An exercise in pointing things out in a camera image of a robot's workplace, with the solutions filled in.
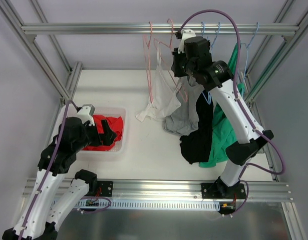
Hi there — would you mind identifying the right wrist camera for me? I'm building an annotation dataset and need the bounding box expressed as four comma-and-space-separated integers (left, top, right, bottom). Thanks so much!
176, 29, 196, 54

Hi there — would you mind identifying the pink hanger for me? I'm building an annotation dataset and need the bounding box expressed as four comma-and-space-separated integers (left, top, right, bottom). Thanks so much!
142, 22, 153, 103
153, 18, 188, 103

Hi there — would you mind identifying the grey tank top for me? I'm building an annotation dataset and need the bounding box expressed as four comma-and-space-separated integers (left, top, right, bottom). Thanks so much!
163, 76, 203, 136

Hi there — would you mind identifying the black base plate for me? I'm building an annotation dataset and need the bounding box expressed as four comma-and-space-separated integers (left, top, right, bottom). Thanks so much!
96, 180, 114, 197
201, 181, 246, 200

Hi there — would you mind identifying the white tank top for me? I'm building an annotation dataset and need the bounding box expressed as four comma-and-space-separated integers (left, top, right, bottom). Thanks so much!
135, 47, 181, 122

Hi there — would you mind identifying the aluminium hanging rail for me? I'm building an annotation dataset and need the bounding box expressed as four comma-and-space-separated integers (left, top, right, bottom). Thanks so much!
21, 23, 299, 36

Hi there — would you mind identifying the white slotted cable duct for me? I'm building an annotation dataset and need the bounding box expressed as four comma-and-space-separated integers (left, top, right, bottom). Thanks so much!
73, 199, 220, 211

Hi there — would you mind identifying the white plastic basket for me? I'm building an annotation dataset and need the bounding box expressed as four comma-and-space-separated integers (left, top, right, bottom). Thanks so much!
50, 104, 128, 160

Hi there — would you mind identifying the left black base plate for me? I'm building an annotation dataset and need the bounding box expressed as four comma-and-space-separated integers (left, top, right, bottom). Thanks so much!
96, 180, 114, 197

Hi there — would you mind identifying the aluminium front rail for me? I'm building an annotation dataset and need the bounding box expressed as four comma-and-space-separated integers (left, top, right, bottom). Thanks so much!
22, 178, 293, 203

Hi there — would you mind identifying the blue hanger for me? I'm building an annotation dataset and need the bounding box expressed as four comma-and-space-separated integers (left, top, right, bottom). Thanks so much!
201, 22, 212, 105
210, 22, 221, 54
240, 22, 259, 84

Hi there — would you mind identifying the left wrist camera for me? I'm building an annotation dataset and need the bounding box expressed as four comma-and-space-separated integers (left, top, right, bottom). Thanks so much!
77, 104, 95, 126

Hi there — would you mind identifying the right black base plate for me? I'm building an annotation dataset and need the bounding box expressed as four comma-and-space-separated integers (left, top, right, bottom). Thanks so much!
201, 181, 246, 200

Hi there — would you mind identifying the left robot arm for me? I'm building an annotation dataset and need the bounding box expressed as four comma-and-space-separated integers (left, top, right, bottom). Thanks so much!
2, 117, 117, 240

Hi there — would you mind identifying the red tank top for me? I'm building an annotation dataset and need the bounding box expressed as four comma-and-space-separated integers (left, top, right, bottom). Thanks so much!
83, 114, 124, 152

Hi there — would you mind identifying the black tank top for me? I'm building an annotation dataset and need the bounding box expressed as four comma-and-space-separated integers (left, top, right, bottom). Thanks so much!
180, 90, 214, 165

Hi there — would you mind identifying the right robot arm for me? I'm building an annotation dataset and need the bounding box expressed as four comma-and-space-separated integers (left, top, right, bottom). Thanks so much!
171, 30, 273, 199

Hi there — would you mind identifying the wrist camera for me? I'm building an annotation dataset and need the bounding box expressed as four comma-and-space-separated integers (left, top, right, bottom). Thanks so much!
77, 104, 95, 126
176, 29, 196, 54

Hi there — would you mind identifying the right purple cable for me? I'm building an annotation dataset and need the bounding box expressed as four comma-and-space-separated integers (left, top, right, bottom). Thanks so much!
178, 9, 286, 213

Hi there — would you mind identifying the green tank top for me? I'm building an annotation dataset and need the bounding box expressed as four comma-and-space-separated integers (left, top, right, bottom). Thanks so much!
198, 42, 247, 168

